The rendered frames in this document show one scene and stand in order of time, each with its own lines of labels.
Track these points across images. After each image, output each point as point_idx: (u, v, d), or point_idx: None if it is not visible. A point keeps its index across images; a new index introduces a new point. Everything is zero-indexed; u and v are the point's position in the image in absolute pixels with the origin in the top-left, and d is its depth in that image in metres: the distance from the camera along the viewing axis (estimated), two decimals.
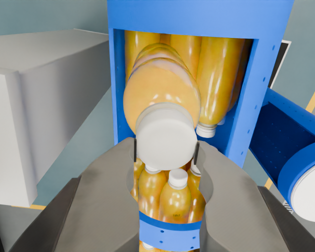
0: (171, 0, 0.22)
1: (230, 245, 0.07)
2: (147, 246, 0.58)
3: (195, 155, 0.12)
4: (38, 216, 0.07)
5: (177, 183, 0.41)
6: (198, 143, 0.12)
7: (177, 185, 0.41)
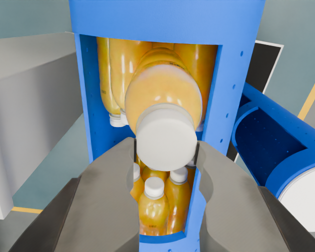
0: (123, 3, 0.20)
1: (230, 245, 0.07)
2: None
3: (195, 155, 0.12)
4: (38, 216, 0.07)
5: (152, 193, 0.39)
6: (198, 143, 0.12)
7: (152, 195, 0.39)
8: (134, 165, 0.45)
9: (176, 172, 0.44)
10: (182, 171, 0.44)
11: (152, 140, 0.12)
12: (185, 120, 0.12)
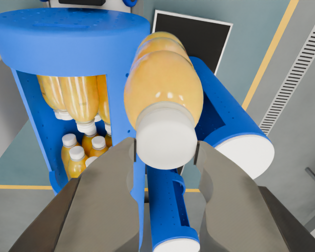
0: (28, 52, 0.30)
1: (230, 245, 0.07)
2: None
3: (195, 155, 0.12)
4: (38, 216, 0.07)
5: None
6: (198, 143, 0.12)
7: None
8: (79, 148, 0.58)
9: None
10: None
11: (82, 128, 0.46)
12: (89, 130, 0.45)
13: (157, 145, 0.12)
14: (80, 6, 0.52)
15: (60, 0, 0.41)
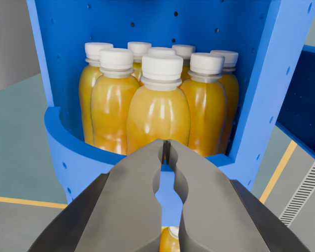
0: None
1: (210, 244, 0.07)
2: None
3: (167, 154, 0.12)
4: (68, 205, 0.08)
5: (159, 69, 0.18)
6: (169, 143, 0.12)
7: (158, 75, 0.18)
8: (122, 49, 0.24)
9: (204, 55, 0.23)
10: (214, 56, 0.23)
11: None
12: None
13: None
14: None
15: None
